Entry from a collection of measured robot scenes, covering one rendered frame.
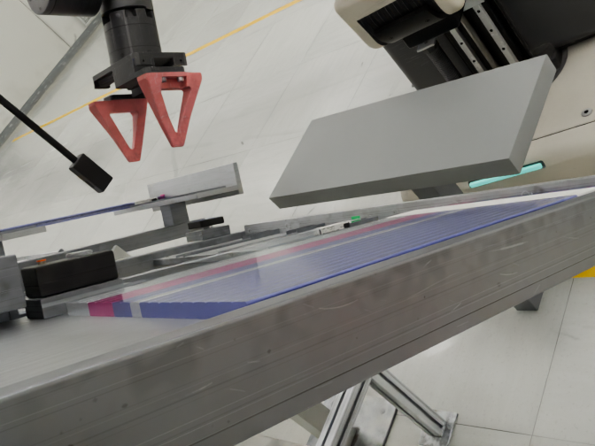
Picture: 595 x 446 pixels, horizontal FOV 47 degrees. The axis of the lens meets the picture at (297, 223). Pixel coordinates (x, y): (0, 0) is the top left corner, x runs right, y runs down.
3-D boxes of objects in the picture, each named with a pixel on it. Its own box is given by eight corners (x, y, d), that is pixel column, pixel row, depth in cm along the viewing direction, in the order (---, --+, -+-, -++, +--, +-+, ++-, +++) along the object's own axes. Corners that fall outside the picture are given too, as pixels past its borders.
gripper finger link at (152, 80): (160, 145, 68) (142, 52, 68) (127, 157, 74) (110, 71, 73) (216, 140, 73) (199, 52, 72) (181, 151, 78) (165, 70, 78)
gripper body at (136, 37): (136, 70, 70) (122, -3, 69) (93, 94, 77) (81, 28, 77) (190, 69, 74) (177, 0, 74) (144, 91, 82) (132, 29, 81)
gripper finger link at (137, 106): (127, 157, 74) (110, 71, 73) (98, 167, 79) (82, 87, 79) (181, 151, 78) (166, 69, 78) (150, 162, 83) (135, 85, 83)
